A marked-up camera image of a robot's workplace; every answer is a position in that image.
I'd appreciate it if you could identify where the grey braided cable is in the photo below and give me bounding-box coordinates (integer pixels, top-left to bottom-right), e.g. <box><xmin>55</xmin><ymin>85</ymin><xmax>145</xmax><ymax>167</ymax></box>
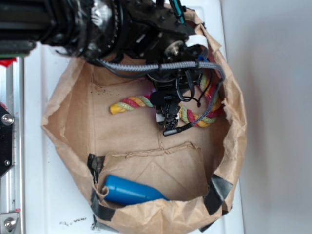
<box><xmin>94</xmin><ymin>57</ymin><xmax>227</xmax><ymax>137</ymax></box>

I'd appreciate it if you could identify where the black tape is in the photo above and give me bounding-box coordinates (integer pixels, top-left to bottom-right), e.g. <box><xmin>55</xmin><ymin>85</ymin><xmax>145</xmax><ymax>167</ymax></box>
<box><xmin>199</xmin><ymin>174</ymin><xmax>234</xmax><ymax>233</ymax></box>
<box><xmin>87</xmin><ymin>154</ymin><xmax>118</xmax><ymax>233</ymax></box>

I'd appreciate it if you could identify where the brown paper bag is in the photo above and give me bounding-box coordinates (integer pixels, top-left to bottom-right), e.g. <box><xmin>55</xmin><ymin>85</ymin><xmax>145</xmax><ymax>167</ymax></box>
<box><xmin>42</xmin><ymin>10</ymin><xmax>247</xmax><ymax>234</ymax></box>

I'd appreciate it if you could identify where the silver corner bracket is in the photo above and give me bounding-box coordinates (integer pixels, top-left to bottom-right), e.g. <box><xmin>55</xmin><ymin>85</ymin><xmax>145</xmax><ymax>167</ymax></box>
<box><xmin>0</xmin><ymin>212</ymin><xmax>20</xmax><ymax>234</ymax></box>

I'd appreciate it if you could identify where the black tape front left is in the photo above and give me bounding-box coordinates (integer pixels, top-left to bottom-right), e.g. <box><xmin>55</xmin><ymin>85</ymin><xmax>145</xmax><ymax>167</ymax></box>
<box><xmin>87</xmin><ymin>154</ymin><xmax>118</xmax><ymax>233</ymax></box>

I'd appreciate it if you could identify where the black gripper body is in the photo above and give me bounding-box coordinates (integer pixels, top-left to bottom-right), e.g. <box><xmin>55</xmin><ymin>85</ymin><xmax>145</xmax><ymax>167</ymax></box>
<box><xmin>148</xmin><ymin>40</ymin><xmax>209</xmax><ymax>107</ymax></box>

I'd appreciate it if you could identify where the multicolored twisted rope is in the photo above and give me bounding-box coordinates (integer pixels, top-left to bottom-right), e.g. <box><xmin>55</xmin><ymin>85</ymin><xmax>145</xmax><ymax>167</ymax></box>
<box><xmin>109</xmin><ymin>74</ymin><xmax>222</xmax><ymax>128</ymax></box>

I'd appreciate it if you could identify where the aluminium frame rail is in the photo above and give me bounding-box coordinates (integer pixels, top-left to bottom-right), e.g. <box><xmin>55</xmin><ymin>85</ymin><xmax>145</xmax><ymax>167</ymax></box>
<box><xmin>0</xmin><ymin>58</ymin><xmax>25</xmax><ymax>234</ymax></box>

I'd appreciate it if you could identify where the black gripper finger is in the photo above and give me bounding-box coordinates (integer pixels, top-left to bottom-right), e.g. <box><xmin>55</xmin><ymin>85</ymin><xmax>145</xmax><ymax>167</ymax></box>
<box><xmin>156</xmin><ymin>101</ymin><xmax>180</xmax><ymax>129</ymax></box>

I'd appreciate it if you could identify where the black tape front right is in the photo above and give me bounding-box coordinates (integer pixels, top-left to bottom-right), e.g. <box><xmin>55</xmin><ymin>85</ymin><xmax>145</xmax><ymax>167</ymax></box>
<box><xmin>199</xmin><ymin>174</ymin><xmax>234</xmax><ymax>233</ymax></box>

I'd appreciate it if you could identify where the blue plastic bottle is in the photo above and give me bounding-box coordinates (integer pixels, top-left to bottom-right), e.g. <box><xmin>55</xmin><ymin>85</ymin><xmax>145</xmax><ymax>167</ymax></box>
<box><xmin>104</xmin><ymin>175</ymin><xmax>169</xmax><ymax>205</ymax></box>

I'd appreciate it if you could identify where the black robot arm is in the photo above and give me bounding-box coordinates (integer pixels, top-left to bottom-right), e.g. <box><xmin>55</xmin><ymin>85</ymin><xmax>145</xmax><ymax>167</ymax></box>
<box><xmin>0</xmin><ymin>0</ymin><xmax>208</xmax><ymax>130</ymax></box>

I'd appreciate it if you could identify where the black bracket plate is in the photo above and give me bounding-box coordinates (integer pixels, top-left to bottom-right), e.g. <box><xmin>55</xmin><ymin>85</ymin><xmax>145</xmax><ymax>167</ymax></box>
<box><xmin>0</xmin><ymin>105</ymin><xmax>14</xmax><ymax>177</ymax></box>

